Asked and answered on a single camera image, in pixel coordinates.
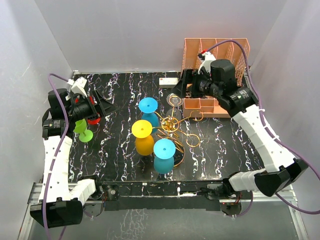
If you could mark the clear wine glass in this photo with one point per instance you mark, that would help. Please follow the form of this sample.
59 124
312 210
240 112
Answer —
175 102

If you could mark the green wine glass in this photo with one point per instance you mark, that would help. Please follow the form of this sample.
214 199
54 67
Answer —
85 135

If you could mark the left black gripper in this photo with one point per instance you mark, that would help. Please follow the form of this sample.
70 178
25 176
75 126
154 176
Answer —
102 106

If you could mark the blue wine glass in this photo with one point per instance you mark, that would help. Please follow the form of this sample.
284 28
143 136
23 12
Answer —
148 106
164 151

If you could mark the yellow wine glass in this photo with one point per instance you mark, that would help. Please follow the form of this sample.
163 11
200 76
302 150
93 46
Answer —
144 142

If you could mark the blue wine glass front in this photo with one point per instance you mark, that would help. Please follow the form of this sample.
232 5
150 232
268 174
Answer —
164 151

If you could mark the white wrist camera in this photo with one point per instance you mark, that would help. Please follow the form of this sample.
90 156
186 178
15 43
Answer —
206 59
78 86

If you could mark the blue wine glass rear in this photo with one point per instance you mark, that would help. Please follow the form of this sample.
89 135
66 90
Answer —
148 106

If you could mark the pink desk file organizer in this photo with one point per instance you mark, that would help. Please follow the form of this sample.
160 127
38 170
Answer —
208 105

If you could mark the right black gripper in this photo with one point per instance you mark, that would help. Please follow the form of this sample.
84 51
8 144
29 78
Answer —
189 77

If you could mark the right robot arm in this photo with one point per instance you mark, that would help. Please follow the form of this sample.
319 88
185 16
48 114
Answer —
218 80

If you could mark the red wine glass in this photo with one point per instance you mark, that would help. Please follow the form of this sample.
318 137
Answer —
90 121

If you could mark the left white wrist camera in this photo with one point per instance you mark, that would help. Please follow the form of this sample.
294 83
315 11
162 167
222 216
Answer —
78 86

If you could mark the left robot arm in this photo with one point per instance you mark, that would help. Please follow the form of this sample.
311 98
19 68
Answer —
59 206

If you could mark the white small box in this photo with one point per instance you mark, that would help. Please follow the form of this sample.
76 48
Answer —
168 82

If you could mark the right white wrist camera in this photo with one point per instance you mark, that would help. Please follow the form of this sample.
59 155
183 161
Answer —
206 59

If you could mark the gold wire glass rack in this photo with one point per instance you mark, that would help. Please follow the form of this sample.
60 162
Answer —
170 128

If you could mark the black base frame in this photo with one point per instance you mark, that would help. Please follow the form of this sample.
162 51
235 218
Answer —
164 194

